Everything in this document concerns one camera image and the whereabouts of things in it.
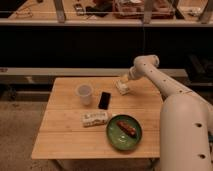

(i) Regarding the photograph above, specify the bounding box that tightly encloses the black smartphone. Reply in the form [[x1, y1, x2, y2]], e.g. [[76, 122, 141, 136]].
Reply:
[[98, 92, 111, 110]]

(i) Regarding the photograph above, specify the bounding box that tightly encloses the dark device on shelf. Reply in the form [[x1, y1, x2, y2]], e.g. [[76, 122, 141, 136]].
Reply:
[[73, 3, 85, 16]]

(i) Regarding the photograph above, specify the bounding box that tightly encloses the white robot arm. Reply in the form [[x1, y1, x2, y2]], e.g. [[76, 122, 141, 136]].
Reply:
[[121, 55, 213, 171]]

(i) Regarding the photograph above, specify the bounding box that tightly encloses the red tray on shelf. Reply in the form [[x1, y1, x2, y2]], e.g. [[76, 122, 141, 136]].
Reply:
[[113, 0, 175, 19]]

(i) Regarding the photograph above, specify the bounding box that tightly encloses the clear plastic cup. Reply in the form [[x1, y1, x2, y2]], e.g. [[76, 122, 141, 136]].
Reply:
[[76, 84, 93, 106]]

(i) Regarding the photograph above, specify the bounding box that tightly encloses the brown sausage in bowl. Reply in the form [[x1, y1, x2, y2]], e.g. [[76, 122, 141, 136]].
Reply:
[[116, 121, 136, 137]]

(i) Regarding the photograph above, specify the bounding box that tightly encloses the green ceramic bowl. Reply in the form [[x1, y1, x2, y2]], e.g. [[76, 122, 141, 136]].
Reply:
[[106, 114, 143, 151]]

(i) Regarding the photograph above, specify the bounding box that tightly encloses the white snack packet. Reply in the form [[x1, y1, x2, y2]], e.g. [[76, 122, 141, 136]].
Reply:
[[82, 111, 109, 127]]

